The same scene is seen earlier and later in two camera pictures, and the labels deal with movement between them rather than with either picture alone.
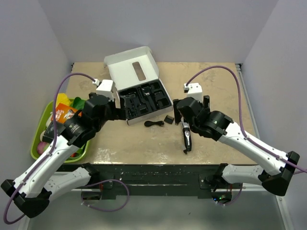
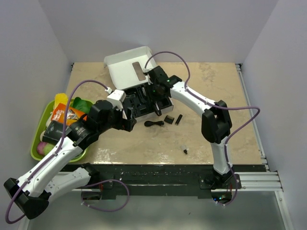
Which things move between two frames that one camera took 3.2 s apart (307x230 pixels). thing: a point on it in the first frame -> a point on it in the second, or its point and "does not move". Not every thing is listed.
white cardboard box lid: (133, 69) does not move
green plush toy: (78, 103) does not move
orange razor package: (63, 112) does not move
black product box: (49, 134) does not move
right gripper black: (206, 101) -> (151, 84)
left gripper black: (118, 113) -> (127, 124)
